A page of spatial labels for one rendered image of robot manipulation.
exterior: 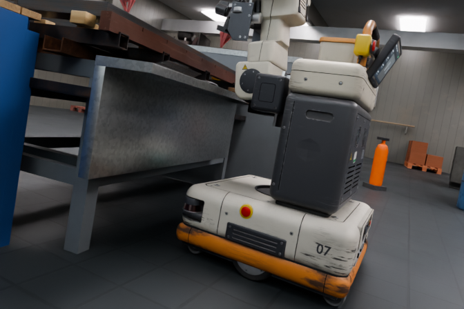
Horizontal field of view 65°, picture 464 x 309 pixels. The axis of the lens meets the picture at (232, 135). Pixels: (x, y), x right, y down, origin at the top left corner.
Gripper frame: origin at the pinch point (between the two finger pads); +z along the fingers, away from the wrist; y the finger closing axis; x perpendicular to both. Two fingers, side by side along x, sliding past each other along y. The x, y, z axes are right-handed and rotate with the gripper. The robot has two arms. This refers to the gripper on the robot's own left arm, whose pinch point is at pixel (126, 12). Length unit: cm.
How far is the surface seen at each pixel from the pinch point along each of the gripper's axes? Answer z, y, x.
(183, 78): 18, 54, 62
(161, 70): 14, 68, 62
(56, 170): 56, 71, 23
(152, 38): 7, 42, 42
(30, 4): 1, 63, 5
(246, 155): 90, -78, 52
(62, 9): 1, 63, 19
